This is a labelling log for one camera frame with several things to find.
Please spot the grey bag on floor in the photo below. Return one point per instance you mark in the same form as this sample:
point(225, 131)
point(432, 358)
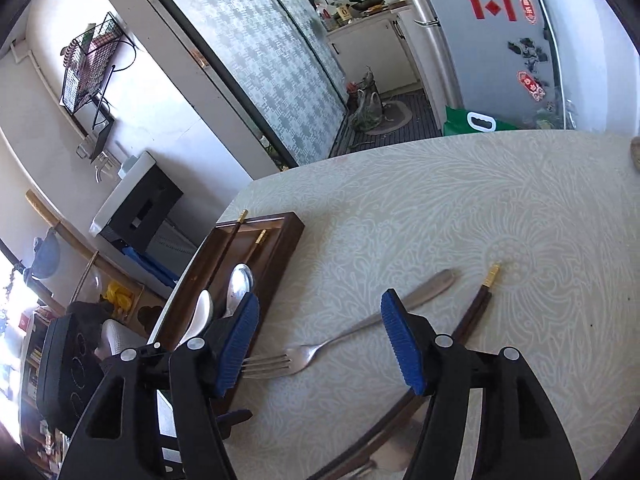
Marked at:
point(367, 105)

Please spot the black wok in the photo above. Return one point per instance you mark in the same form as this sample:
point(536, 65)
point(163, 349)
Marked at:
point(367, 2)

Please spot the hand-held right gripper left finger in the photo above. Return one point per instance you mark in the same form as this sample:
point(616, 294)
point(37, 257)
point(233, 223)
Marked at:
point(240, 345)

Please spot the grey refrigerator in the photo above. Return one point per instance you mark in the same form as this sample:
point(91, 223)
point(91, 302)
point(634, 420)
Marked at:
point(495, 45)

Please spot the wooden pole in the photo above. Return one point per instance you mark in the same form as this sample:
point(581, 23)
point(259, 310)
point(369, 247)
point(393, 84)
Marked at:
point(65, 230)

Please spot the black basin cabinet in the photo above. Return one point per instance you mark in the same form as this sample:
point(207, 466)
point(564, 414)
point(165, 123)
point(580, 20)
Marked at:
point(145, 210)

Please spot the patterned sliding door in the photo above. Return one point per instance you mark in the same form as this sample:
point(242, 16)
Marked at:
point(260, 60)

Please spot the white wash basin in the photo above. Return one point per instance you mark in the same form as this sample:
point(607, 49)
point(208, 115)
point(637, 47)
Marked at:
point(125, 195)

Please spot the yellow plastic bag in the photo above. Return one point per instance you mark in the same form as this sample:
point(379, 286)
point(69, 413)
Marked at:
point(119, 299)

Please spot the metal fork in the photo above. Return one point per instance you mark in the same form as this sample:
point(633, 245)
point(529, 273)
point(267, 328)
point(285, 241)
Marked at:
point(295, 357)

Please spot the blue plastic stool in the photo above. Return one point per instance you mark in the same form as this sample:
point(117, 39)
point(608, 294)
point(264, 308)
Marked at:
point(150, 265)

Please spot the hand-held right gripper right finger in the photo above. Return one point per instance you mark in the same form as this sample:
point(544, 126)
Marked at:
point(402, 345)

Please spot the white ceramic spoon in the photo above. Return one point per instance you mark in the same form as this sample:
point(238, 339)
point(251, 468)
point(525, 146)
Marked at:
point(202, 312)

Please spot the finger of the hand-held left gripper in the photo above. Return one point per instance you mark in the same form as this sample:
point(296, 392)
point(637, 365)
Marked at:
point(237, 420)

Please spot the large metal spoon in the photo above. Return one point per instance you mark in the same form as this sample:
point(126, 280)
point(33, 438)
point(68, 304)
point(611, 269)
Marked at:
point(240, 285)

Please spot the yellow label bottle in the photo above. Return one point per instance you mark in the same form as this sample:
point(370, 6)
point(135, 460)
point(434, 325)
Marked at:
point(344, 15)

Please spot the black framed mirror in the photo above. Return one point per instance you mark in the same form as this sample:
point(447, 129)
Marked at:
point(100, 132)

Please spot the dark wooden tray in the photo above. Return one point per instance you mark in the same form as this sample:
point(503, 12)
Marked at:
point(277, 250)

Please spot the white kitchen cabinet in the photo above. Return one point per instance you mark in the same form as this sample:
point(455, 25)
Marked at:
point(370, 50)

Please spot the brown potato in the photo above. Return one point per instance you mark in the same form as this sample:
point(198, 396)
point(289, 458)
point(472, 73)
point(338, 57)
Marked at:
point(636, 154)

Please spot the metal faucet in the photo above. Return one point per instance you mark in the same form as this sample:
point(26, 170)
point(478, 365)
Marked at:
point(105, 165)

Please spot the black plastic stool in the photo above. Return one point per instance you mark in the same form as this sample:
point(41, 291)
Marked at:
point(67, 370)

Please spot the green shopping bag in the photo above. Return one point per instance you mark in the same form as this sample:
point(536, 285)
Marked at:
point(460, 122)

